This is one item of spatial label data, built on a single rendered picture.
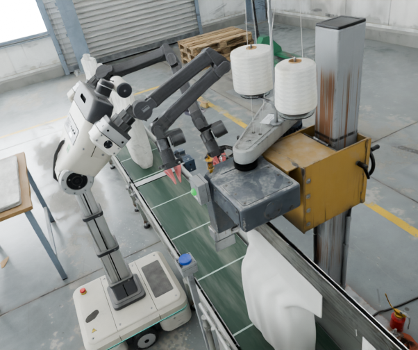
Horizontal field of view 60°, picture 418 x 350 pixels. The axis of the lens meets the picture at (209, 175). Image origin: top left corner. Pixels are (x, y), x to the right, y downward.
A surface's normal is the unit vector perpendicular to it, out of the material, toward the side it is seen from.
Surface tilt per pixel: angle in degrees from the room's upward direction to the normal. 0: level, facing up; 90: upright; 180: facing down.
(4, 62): 90
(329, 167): 90
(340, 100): 90
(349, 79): 90
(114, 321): 0
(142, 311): 0
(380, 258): 0
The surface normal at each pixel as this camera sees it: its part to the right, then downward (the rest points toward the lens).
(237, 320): -0.15, -0.82
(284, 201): 0.45, 0.43
